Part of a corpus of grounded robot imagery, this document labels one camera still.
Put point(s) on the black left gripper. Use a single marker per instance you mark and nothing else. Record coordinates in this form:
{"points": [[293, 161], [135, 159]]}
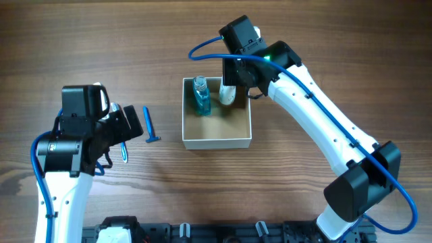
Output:
{"points": [[121, 123]]}

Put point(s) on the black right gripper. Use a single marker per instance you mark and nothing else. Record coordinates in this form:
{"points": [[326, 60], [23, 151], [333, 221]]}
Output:
{"points": [[234, 77]]}

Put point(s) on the white lotion tube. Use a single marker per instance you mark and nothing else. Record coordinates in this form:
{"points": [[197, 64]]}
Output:
{"points": [[227, 94]]}

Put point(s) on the blue mouthwash bottle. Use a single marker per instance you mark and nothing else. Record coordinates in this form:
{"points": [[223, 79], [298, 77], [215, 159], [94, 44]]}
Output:
{"points": [[202, 95]]}

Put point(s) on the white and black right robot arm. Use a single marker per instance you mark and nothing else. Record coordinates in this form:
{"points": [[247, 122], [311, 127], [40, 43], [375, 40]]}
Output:
{"points": [[366, 171]]}

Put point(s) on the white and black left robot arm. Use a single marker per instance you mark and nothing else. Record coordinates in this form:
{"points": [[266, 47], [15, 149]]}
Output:
{"points": [[66, 158]]}

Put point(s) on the blue and white toothbrush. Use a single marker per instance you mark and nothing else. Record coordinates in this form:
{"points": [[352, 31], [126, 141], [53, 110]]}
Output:
{"points": [[124, 151]]}

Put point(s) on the blue disposable razor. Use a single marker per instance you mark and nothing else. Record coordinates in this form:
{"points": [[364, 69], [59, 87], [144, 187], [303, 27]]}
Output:
{"points": [[149, 126]]}

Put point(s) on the white cardboard box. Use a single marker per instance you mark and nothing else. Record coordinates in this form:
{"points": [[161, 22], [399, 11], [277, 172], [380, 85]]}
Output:
{"points": [[227, 127]]}

